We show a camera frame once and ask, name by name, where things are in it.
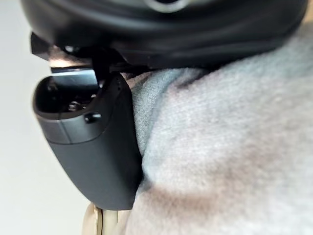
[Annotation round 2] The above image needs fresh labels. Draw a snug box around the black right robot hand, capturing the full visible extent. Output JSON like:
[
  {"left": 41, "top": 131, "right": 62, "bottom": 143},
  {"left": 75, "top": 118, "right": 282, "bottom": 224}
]
[{"left": 20, "top": 0, "right": 309, "bottom": 211}]

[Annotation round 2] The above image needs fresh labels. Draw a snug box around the grey fleece cushion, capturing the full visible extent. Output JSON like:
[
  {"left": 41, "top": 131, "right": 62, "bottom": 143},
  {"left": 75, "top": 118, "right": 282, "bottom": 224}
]
[{"left": 124, "top": 21, "right": 313, "bottom": 235}]

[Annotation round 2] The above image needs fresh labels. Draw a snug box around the beige cushion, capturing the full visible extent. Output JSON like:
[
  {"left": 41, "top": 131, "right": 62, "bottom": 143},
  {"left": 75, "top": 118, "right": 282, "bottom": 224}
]
[{"left": 82, "top": 202, "right": 130, "bottom": 235}]

